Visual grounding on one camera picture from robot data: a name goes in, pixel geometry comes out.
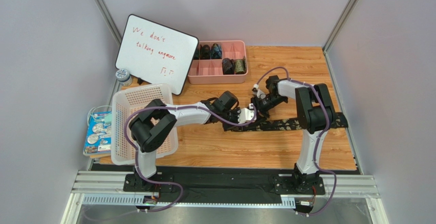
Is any black floral patterned tie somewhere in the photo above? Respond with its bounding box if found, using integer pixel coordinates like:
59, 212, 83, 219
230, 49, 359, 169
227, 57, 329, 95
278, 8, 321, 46
223, 112, 348, 132

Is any dark blue rolled tie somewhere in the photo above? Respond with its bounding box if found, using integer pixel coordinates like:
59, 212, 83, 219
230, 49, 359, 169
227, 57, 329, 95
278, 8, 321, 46
211, 43, 223, 59

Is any aluminium frame rail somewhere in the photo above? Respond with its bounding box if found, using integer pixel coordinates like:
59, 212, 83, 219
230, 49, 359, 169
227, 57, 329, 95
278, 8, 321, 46
61, 167, 388, 223

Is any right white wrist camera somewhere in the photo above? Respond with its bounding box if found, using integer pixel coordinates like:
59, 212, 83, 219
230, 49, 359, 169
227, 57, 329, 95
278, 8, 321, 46
252, 83, 266, 99

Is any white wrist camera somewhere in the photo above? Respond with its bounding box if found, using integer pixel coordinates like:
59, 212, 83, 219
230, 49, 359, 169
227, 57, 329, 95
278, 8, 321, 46
252, 83, 266, 99
237, 103, 257, 124

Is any small blue white jar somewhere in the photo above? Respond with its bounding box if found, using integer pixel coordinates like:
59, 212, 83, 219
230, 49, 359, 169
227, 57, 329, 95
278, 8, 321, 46
115, 69, 133, 86

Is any black glossy rolled tie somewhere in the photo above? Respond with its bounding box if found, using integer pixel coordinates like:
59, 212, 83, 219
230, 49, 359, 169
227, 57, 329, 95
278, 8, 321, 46
222, 58, 235, 75

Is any olive green rolled tie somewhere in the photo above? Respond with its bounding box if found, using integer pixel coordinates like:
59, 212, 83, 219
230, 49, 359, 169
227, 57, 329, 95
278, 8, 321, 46
233, 57, 247, 75

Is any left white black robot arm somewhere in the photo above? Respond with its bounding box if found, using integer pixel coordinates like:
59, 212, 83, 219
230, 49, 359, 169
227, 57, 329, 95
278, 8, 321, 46
123, 91, 254, 180

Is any black rolled tie far left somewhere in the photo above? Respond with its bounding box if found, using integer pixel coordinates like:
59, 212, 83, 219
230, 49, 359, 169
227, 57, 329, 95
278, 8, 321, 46
192, 45, 200, 60

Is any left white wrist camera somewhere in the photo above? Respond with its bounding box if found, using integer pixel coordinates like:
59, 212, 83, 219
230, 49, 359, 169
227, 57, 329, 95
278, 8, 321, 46
237, 103, 257, 124

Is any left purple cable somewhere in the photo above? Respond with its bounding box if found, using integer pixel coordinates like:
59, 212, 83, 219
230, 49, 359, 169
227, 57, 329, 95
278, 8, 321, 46
124, 103, 258, 213

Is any white whiteboard with red writing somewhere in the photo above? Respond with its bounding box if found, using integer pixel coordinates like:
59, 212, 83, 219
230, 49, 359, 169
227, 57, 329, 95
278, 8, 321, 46
115, 14, 199, 95

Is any white plastic mesh basket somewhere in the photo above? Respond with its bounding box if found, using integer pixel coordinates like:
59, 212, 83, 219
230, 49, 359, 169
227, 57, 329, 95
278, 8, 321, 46
111, 84, 173, 165

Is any pink divided organizer box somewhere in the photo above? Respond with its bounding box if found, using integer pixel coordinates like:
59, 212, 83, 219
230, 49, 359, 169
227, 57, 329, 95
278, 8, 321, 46
187, 40, 248, 84

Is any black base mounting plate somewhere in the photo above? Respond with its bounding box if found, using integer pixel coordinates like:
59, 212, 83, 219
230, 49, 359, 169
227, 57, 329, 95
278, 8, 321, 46
94, 165, 357, 205

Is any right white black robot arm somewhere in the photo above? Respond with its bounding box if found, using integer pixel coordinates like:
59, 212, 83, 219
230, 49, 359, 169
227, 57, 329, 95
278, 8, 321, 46
251, 76, 336, 193

